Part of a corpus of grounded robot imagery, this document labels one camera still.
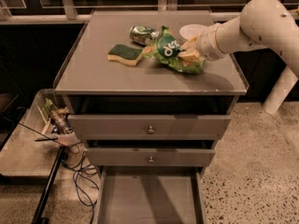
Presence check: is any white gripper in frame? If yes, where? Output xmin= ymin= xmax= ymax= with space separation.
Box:
xmin=178 ymin=23 xmax=225 ymax=63

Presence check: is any green rice chip bag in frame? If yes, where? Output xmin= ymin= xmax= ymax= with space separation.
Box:
xmin=142 ymin=26 xmax=205 ymax=75

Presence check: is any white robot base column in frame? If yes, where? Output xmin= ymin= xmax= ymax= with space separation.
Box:
xmin=263 ymin=67 xmax=298 ymax=114

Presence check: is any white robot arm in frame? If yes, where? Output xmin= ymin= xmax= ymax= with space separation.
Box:
xmin=178 ymin=0 xmax=299 ymax=77

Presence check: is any grey three-drawer cabinet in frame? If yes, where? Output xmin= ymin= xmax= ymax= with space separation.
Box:
xmin=51 ymin=9 xmax=250 ymax=224

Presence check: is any top grey drawer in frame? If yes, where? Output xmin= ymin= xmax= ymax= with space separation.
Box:
xmin=68 ymin=115 xmax=231 ymax=140

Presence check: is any grey drawer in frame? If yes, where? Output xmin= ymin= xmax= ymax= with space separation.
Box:
xmin=86 ymin=147 xmax=215 ymax=167
xmin=93 ymin=167 xmax=207 ymax=224
xmin=68 ymin=115 xmax=231 ymax=140

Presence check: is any middle grey drawer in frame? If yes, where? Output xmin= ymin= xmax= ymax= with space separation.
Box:
xmin=86 ymin=147 xmax=215 ymax=167

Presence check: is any bottom grey drawer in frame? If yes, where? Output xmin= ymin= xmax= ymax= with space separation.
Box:
xmin=93 ymin=167 xmax=207 ymax=224

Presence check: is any white ceramic bowl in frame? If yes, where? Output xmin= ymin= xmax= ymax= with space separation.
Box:
xmin=179 ymin=24 xmax=206 ymax=41

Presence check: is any green crushed soda can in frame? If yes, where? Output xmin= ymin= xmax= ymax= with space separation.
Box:
xmin=130 ymin=25 xmax=161 ymax=46

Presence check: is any green yellow sponge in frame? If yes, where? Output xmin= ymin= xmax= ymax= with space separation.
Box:
xmin=107 ymin=44 xmax=142 ymax=66

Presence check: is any brown bottle in bin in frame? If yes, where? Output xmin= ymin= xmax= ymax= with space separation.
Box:
xmin=50 ymin=111 xmax=72 ymax=134

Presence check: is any black cable on floor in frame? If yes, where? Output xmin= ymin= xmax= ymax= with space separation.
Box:
xmin=61 ymin=141 xmax=100 ymax=224

